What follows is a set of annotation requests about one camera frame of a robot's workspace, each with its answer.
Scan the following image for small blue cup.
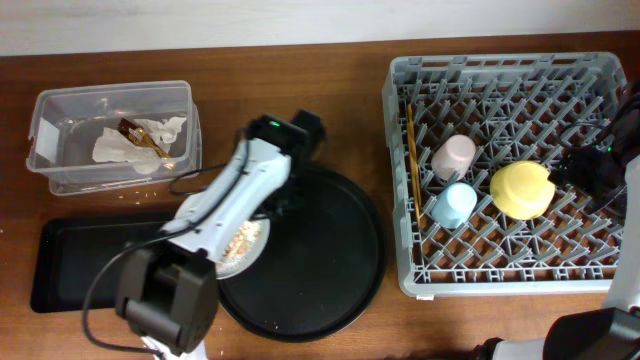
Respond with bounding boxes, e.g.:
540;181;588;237
431;182;477;229

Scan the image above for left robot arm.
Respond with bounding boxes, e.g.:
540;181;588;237
115;111;326;359

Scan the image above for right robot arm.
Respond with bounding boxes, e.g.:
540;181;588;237
468;82;639;360

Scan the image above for round black serving tray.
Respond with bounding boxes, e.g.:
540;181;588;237
219;167;386;342

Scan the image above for yellow bowl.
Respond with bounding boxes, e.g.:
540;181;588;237
490;161;555;220

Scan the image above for pink cup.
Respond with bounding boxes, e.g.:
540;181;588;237
431;135;476;181

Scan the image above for wooden chopstick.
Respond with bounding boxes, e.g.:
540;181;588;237
407;104;424;221
405;103;420;224

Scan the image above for grey plate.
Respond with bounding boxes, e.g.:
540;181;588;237
216;219;271;280

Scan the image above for clear plastic waste bin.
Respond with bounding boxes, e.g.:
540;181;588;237
26;81;202;196

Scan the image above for black rectangular tray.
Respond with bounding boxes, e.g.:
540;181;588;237
30;212;173;313

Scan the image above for white napkin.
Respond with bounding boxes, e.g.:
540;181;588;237
92;116;187;175

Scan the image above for gold snack wrapper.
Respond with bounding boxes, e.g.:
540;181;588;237
117;118;171;159

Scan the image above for grey dishwasher rack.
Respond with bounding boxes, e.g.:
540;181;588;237
382;52;627;300

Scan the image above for food scraps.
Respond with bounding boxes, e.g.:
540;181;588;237
223;221;262;262

